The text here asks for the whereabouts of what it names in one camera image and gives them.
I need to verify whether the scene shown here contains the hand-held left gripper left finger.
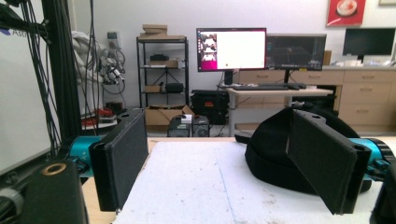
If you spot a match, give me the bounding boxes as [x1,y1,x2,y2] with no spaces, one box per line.
[67,108,149,213]

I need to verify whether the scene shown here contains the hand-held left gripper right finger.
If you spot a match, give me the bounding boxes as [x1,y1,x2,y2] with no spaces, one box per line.
[286,108,383,216]

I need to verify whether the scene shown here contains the black knit hat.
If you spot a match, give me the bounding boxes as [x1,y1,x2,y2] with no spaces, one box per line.
[234,106,373,195]

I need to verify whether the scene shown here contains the red and white equipment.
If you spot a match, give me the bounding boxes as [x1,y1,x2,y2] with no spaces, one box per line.
[81,107,119,131]

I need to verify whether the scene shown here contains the open cardboard box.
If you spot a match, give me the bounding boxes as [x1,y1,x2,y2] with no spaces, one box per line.
[145,105,196,127]

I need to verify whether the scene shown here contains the black computer case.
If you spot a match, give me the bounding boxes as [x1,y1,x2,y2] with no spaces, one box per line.
[166,115,191,138]
[191,115,211,138]

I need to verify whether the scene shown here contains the white table mat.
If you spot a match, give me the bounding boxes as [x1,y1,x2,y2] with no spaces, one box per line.
[113,141,385,224]

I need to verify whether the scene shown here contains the wooden drawer cabinet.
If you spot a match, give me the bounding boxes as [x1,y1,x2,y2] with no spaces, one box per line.
[233,65,396,133]

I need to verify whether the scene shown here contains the light wooden standing desk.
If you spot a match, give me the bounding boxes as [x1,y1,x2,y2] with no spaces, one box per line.
[226,87,334,138]

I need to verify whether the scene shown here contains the black bag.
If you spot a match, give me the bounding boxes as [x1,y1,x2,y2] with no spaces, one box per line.
[164,82,185,94]

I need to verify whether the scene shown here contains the black hard equipment case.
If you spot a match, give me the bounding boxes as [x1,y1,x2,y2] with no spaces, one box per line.
[190,89,231,126]

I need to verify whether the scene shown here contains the black keyboard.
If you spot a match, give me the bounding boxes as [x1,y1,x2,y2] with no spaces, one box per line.
[232,83,291,92]

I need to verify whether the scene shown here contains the long cardboard box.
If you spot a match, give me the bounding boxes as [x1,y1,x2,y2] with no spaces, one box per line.
[148,59,180,69]

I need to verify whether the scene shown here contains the black metal shelf rack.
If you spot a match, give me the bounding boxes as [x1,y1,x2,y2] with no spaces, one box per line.
[135,35,191,109]

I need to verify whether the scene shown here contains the monitor with dark screen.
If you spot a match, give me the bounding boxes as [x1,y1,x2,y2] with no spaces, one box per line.
[265,33,328,72]

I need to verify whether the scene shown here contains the white board panel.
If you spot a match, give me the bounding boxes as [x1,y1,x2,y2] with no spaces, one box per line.
[0,28,61,175]

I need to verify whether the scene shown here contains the flat wide cardboard box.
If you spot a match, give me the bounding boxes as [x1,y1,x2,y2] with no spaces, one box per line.
[138,33,187,41]

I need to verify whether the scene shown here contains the black switched-off monitor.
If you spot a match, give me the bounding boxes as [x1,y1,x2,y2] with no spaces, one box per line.
[343,27,396,62]

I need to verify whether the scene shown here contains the small stacked cardboard boxes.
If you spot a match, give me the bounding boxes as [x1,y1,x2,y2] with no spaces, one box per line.
[142,23,169,35]

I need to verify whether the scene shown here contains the monitor with bright white screen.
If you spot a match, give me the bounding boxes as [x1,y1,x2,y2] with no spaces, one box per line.
[195,27,268,73]

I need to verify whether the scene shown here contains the red poster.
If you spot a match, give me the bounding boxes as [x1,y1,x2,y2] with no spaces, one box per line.
[326,0,367,27]

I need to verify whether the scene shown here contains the black metal frame post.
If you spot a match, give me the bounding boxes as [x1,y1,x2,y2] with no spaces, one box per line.
[41,0,83,147]

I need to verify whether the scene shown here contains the hanging black cable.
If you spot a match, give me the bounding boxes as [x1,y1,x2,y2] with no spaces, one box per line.
[88,0,98,127]

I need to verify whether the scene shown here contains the white robot arm with cables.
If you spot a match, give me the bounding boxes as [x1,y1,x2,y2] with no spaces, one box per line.
[72,30,127,95]

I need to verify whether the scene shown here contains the bundle of black cables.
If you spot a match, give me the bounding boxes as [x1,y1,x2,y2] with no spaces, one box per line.
[0,0,64,158]

